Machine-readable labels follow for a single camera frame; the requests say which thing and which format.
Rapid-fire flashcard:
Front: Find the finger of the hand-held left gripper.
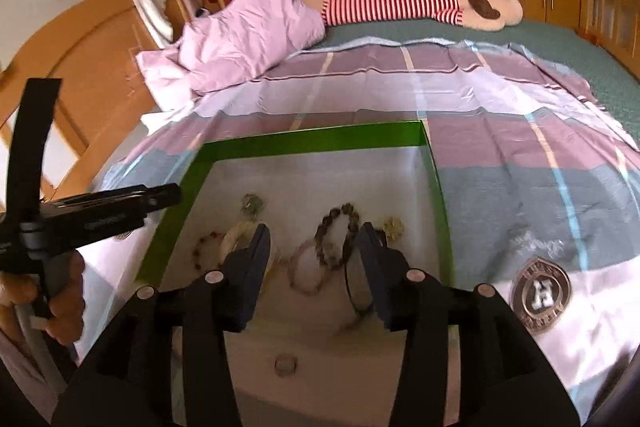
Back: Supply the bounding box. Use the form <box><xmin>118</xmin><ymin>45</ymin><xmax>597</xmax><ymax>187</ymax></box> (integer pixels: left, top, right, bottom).
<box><xmin>60</xmin><ymin>183</ymin><xmax>182</xmax><ymax>248</ymax></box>

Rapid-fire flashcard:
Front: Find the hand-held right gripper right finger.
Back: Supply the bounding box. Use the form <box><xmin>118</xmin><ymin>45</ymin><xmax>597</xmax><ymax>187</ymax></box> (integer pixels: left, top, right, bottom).
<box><xmin>355</xmin><ymin>222</ymin><xmax>581</xmax><ymax>427</ymax></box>

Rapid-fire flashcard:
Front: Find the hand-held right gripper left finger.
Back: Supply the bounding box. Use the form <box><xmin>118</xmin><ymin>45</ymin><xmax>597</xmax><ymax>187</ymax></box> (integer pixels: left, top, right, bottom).
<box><xmin>55</xmin><ymin>223</ymin><xmax>273</xmax><ymax>427</ymax></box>

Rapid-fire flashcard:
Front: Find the black cord bracelet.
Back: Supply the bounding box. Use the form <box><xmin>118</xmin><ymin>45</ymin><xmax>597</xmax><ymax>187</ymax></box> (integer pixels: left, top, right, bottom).
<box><xmin>344</xmin><ymin>252</ymin><xmax>376</xmax><ymax>315</ymax></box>

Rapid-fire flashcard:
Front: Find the pale pink bead bracelet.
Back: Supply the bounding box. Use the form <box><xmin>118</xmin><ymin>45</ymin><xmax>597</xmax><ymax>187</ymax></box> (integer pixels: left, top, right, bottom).
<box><xmin>287</xmin><ymin>239</ymin><xmax>331</xmax><ymax>294</ymax></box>

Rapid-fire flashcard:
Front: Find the red bead bracelet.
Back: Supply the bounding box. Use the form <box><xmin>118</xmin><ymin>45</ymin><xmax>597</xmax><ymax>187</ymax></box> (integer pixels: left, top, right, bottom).
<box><xmin>194</xmin><ymin>232</ymin><xmax>223</xmax><ymax>269</ymax></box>

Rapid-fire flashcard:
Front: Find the pale flower pendant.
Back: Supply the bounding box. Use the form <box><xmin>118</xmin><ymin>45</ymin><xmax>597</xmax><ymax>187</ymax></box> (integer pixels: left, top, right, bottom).
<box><xmin>382</xmin><ymin>216</ymin><xmax>407</xmax><ymax>242</ymax></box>

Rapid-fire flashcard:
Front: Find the green stone charm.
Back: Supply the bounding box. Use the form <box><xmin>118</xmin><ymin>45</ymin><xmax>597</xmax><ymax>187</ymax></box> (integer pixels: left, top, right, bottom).
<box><xmin>240</xmin><ymin>193</ymin><xmax>266</xmax><ymax>217</ymax></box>

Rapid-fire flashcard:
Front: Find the brown bead bracelet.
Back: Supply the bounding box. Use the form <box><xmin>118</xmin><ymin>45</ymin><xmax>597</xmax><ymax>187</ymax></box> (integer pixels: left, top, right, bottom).
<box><xmin>314</xmin><ymin>203</ymin><xmax>360</xmax><ymax>268</ymax></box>

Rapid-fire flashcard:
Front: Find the small metal ring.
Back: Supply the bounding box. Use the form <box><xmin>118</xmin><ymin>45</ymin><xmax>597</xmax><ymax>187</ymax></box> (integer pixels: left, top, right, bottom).
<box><xmin>274</xmin><ymin>354</ymin><xmax>299</xmax><ymax>378</ymax></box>

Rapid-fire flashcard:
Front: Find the green cardboard box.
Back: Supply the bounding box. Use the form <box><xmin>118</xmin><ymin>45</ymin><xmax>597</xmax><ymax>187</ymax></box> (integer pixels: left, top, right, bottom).
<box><xmin>135</xmin><ymin>121</ymin><xmax>458</xmax><ymax>427</ymax></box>

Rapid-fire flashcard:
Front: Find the person's left forearm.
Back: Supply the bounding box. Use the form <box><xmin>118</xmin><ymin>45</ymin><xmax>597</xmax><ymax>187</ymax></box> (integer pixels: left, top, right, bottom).
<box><xmin>0</xmin><ymin>307</ymin><xmax>76</xmax><ymax>413</ymax></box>

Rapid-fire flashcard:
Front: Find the person's left hand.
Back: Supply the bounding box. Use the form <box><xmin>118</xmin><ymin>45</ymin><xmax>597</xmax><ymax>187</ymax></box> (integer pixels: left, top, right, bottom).
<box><xmin>0</xmin><ymin>252</ymin><xmax>87</xmax><ymax>345</ymax></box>

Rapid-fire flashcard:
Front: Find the wooden headboard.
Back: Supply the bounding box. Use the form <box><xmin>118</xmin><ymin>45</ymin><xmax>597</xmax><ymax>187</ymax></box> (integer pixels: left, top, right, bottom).
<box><xmin>0</xmin><ymin>0</ymin><xmax>236</xmax><ymax>208</ymax></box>

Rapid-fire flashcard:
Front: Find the plaid bedsheet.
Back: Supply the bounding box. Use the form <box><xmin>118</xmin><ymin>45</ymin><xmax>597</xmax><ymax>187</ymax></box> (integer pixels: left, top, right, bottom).
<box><xmin>82</xmin><ymin>34</ymin><xmax>640</xmax><ymax>427</ymax></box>

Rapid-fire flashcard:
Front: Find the white garment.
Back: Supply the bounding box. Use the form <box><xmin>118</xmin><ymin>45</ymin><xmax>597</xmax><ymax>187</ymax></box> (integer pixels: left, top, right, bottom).
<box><xmin>125</xmin><ymin>0</ymin><xmax>201</xmax><ymax>48</ymax></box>

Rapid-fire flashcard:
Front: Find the pink quilt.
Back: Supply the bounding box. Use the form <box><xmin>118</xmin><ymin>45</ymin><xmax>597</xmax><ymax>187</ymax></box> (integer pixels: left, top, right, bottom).
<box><xmin>136</xmin><ymin>0</ymin><xmax>328</xmax><ymax>95</ymax></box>

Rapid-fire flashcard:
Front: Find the striped plush toy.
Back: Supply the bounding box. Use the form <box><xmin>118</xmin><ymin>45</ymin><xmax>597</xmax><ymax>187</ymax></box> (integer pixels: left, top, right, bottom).
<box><xmin>285</xmin><ymin>0</ymin><xmax>524</xmax><ymax>32</ymax></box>

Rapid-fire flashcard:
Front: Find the green bed mat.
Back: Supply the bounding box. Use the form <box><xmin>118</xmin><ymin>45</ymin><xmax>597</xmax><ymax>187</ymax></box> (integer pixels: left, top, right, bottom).
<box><xmin>320</xmin><ymin>18</ymin><xmax>640</xmax><ymax>138</ymax></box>

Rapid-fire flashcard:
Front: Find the wooden footboard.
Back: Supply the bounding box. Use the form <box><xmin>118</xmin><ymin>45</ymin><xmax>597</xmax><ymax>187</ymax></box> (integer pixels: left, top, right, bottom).
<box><xmin>580</xmin><ymin>0</ymin><xmax>640</xmax><ymax>82</ymax></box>

